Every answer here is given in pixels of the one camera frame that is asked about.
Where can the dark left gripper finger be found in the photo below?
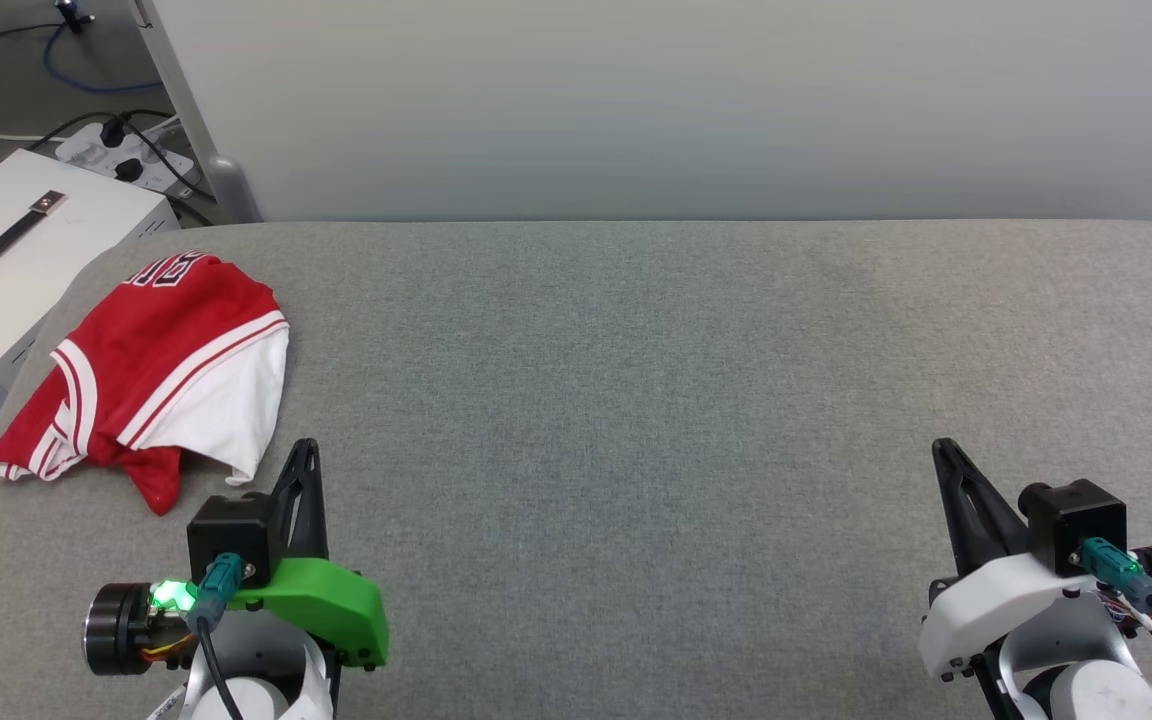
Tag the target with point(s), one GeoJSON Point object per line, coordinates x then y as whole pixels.
{"type": "Point", "coordinates": [314, 520]}

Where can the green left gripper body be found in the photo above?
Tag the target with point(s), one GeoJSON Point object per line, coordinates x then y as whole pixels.
{"type": "Point", "coordinates": [336, 605]}

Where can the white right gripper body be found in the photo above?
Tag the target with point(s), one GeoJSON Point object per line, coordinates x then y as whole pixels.
{"type": "Point", "coordinates": [976, 610]}

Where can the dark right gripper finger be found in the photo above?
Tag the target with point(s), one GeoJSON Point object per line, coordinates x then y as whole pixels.
{"type": "Point", "coordinates": [981, 530]}

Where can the red white basketball jersey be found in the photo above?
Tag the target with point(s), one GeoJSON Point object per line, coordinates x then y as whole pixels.
{"type": "Point", "coordinates": [156, 340]}

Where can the grey fabric sofa cushion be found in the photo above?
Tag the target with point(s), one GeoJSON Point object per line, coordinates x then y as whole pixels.
{"type": "Point", "coordinates": [636, 400]}

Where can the white equipment case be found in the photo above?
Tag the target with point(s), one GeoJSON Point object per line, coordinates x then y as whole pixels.
{"type": "Point", "coordinates": [66, 240]}

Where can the black power plug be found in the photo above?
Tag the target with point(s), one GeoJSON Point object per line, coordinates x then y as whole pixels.
{"type": "Point", "coordinates": [113, 132]}
{"type": "Point", "coordinates": [129, 170]}

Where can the white power strip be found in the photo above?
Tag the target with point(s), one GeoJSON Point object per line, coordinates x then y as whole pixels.
{"type": "Point", "coordinates": [91, 152]}

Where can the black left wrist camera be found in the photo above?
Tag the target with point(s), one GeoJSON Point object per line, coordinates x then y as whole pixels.
{"type": "Point", "coordinates": [231, 530]}

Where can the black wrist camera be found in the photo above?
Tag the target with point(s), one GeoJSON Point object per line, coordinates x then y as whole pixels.
{"type": "Point", "coordinates": [231, 530]}
{"type": "Point", "coordinates": [1071, 515]}

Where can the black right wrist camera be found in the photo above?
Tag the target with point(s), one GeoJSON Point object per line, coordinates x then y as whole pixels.
{"type": "Point", "coordinates": [1071, 515]}

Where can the grey metal frame post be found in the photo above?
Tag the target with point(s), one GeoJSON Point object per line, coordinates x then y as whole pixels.
{"type": "Point", "coordinates": [198, 120]}

